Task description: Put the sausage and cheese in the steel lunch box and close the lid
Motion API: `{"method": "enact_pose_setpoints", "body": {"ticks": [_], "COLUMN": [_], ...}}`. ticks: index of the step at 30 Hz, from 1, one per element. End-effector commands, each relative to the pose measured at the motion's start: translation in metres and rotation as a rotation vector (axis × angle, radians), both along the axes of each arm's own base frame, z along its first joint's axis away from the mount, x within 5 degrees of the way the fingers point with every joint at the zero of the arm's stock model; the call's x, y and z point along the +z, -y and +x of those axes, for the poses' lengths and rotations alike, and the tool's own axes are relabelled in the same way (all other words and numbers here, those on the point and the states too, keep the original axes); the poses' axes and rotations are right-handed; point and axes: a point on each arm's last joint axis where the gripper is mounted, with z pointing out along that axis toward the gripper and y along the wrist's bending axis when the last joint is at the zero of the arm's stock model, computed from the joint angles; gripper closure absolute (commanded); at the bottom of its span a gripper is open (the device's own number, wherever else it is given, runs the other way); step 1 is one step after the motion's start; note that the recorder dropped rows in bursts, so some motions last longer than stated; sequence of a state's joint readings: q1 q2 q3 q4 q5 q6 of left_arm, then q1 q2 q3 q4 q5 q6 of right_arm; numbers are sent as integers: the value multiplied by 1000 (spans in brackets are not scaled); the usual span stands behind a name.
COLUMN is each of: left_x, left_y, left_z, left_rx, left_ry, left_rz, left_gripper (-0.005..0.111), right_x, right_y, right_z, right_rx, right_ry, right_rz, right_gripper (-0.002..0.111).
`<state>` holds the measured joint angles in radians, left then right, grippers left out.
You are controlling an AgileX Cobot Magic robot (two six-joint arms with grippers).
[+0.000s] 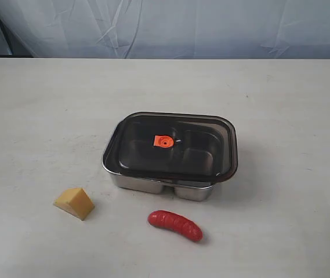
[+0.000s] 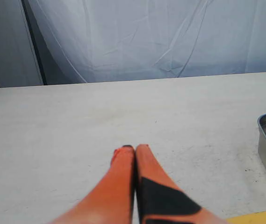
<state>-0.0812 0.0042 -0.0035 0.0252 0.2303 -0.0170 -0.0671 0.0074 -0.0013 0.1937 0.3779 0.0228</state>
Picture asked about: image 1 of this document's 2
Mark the dark transparent lunch box lid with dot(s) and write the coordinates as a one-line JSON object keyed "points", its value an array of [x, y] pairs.
{"points": [[153, 156]]}

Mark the white backdrop curtain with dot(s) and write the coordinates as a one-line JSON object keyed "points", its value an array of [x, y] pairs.
{"points": [[165, 29]]}

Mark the red sausage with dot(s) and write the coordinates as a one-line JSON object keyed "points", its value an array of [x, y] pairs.
{"points": [[176, 223]]}

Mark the yellow cheese wedge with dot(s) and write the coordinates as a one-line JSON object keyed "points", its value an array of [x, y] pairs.
{"points": [[76, 202]]}

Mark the stainless steel lunch box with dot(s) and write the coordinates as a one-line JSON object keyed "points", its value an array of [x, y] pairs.
{"points": [[141, 184]]}

